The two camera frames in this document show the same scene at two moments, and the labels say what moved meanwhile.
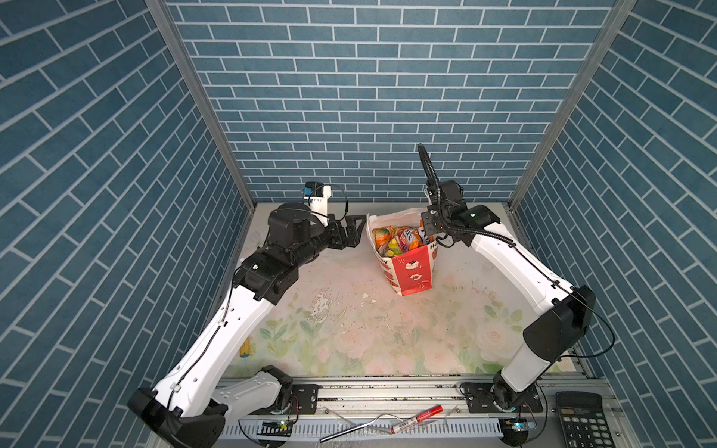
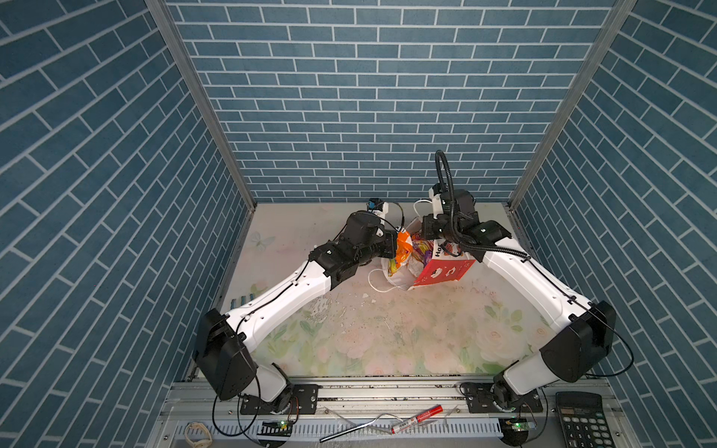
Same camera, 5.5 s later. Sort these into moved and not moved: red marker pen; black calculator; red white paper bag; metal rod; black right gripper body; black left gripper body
Moved: black left gripper body; red white paper bag
Not moved: red marker pen; black calculator; metal rod; black right gripper body
